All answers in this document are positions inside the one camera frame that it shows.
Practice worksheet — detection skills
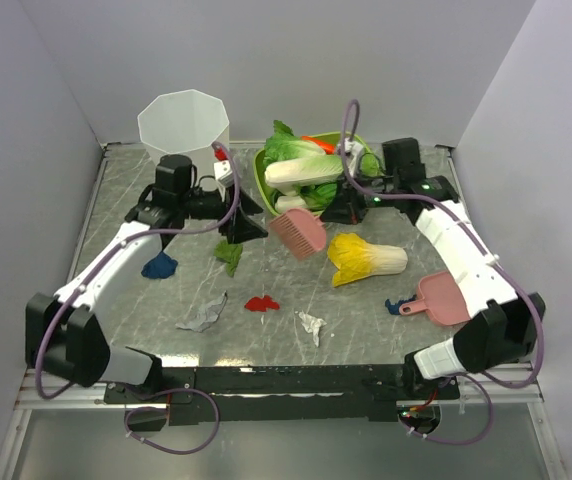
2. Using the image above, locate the red paper scrap centre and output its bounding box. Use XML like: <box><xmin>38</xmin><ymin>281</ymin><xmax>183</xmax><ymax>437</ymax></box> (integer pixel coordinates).
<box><xmin>244</xmin><ymin>295</ymin><xmax>280</xmax><ymax>313</ymax></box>

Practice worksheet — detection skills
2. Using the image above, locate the pink dustpan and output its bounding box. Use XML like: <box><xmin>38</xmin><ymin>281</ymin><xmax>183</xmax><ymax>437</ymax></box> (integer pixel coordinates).
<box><xmin>399</xmin><ymin>271</ymin><xmax>471</xmax><ymax>327</ymax></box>

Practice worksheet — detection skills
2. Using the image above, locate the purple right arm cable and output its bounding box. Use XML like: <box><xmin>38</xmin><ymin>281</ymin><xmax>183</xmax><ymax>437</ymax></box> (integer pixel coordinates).
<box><xmin>339</xmin><ymin>98</ymin><xmax>547</xmax><ymax>389</ymax></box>

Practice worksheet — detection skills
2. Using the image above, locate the white crumpled paper scrap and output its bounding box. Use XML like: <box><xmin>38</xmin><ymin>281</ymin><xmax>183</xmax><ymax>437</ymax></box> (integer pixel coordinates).
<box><xmin>297</xmin><ymin>311</ymin><xmax>327</xmax><ymax>348</ymax></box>

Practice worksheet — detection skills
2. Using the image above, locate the grey paper scrap left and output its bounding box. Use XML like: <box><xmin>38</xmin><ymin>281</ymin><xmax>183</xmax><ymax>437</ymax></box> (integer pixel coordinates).
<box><xmin>176</xmin><ymin>291</ymin><xmax>228</xmax><ymax>333</ymax></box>

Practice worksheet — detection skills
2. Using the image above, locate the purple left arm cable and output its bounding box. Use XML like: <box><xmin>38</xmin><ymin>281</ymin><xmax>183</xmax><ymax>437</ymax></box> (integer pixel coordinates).
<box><xmin>33</xmin><ymin>140</ymin><xmax>242</xmax><ymax>400</ymax></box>

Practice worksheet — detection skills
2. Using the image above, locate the green paper scrap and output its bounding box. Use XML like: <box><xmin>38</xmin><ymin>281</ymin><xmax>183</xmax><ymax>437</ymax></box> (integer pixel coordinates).
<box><xmin>214</xmin><ymin>239</ymin><xmax>243</xmax><ymax>278</ymax></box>

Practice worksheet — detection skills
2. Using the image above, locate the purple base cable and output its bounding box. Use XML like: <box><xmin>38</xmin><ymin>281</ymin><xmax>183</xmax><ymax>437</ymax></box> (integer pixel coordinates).
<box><xmin>398</xmin><ymin>372</ymin><xmax>495</xmax><ymax>447</ymax></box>
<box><xmin>123</xmin><ymin>388</ymin><xmax>222</xmax><ymax>457</ymax></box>

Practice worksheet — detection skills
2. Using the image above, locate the dark blue paper scrap right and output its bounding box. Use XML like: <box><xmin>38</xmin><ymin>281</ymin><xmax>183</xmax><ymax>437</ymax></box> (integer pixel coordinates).
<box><xmin>385</xmin><ymin>295</ymin><xmax>417</xmax><ymax>316</ymax></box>

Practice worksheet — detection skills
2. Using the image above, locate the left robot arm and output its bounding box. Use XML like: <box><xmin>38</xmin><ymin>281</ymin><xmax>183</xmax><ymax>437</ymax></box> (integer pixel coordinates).
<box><xmin>24</xmin><ymin>143</ymin><xmax>268</xmax><ymax>402</ymax></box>

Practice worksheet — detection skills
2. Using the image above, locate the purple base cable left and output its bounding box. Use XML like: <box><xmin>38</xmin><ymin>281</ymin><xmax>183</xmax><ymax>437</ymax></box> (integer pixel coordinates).
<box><xmin>123</xmin><ymin>388</ymin><xmax>222</xmax><ymax>457</ymax></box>

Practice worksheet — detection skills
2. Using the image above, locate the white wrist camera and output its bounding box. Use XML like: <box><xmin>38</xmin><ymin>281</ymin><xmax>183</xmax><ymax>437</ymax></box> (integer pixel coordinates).
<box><xmin>213</xmin><ymin>160</ymin><xmax>235</xmax><ymax>188</ymax></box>
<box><xmin>336</xmin><ymin>139</ymin><xmax>365</xmax><ymax>170</ymax></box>

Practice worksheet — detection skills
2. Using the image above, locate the dark blue paper scrap left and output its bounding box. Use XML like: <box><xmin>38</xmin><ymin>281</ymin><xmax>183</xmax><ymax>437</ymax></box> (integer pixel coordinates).
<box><xmin>141</xmin><ymin>251</ymin><xmax>178</xmax><ymax>280</ymax></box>

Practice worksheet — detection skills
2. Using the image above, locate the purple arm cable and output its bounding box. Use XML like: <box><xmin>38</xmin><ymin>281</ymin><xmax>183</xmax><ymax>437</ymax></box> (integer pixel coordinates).
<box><xmin>33</xmin><ymin>140</ymin><xmax>242</xmax><ymax>400</ymax></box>
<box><xmin>339</xmin><ymin>98</ymin><xmax>547</xmax><ymax>389</ymax></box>

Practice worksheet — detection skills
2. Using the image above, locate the translucent white plastic bin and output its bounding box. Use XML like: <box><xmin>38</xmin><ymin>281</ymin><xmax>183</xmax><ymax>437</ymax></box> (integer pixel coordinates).
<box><xmin>137</xmin><ymin>89</ymin><xmax>229</xmax><ymax>177</ymax></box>

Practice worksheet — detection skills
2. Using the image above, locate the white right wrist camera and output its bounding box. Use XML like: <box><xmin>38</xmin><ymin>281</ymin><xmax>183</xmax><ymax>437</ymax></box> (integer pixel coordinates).
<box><xmin>336</xmin><ymin>139</ymin><xmax>365</xmax><ymax>170</ymax></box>

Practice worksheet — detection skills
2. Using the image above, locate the yellow napa cabbage toy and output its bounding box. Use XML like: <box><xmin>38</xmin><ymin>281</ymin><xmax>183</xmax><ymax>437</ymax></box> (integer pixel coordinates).
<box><xmin>327</xmin><ymin>233</ymin><xmax>408</xmax><ymax>287</ymax></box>

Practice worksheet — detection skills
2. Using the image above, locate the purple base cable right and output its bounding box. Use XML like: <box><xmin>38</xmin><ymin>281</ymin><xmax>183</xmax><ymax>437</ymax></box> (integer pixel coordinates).
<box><xmin>398</xmin><ymin>372</ymin><xmax>495</xmax><ymax>447</ymax></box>

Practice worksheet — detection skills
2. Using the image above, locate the dark blue paper scrap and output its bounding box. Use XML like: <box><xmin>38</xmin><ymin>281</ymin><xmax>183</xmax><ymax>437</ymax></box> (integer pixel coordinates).
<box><xmin>385</xmin><ymin>295</ymin><xmax>417</xmax><ymax>316</ymax></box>
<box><xmin>141</xmin><ymin>251</ymin><xmax>178</xmax><ymax>280</ymax></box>

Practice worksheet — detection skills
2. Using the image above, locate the orange carrot toy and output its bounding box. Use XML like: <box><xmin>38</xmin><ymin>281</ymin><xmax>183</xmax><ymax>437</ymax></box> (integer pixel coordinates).
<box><xmin>301</xmin><ymin>136</ymin><xmax>336</xmax><ymax>155</ymax></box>

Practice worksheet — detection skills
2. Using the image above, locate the green leafy lettuce toy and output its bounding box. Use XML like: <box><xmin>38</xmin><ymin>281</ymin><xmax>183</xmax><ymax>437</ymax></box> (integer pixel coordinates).
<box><xmin>263</xmin><ymin>120</ymin><xmax>325</xmax><ymax>167</ymax></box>

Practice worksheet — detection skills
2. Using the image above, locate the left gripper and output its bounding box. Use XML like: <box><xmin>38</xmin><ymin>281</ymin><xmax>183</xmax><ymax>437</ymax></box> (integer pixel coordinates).
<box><xmin>179</xmin><ymin>181</ymin><xmax>268</xmax><ymax>244</ymax></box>

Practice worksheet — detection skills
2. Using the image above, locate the large green cabbage toy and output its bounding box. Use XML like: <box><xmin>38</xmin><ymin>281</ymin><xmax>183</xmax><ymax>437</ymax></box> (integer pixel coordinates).
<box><xmin>264</xmin><ymin>153</ymin><xmax>343</xmax><ymax>188</ymax></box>

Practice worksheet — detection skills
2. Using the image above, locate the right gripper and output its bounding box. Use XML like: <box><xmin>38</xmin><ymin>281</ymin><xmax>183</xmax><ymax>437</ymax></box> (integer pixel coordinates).
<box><xmin>321</xmin><ymin>166</ymin><xmax>401</xmax><ymax>224</ymax></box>

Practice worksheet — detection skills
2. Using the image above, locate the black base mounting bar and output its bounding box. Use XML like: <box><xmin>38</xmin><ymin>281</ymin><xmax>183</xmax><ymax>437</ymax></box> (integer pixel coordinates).
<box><xmin>104</xmin><ymin>364</ymin><xmax>460</xmax><ymax>426</ymax></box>

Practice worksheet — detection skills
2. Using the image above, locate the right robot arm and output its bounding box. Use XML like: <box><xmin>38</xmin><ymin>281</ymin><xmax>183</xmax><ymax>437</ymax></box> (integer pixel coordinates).
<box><xmin>330</xmin><ymin>138</ymin><xmax>545</xmax><ymax>399</ymax></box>

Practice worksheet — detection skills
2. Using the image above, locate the pink hand brush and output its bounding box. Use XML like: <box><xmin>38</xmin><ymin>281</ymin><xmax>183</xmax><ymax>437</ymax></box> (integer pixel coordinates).
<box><xmin>269</xmin><ymin>208</ymin><xmax>327</xmax><ymax>260</ymax></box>

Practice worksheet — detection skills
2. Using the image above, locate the small bok choy toy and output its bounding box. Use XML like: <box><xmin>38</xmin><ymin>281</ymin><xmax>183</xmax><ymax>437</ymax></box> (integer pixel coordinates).
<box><xmin>274</xmin><ymin>183</ymin><xmax>337</xmax><ymax>213</ymax></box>

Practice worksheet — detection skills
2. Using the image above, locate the green plastic tray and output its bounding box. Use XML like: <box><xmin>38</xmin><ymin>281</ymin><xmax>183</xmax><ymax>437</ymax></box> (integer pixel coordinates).
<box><xmin>253</xmin><ymin>130</ymin><xmax>382</xmax><ymax>219</ymax></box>

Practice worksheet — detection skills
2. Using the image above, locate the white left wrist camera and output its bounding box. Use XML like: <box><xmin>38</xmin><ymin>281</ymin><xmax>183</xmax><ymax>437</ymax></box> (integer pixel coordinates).
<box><xmin>213</xmin><ymin>160</ymin><xmax>235</xmax><ymax>188</ymax></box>

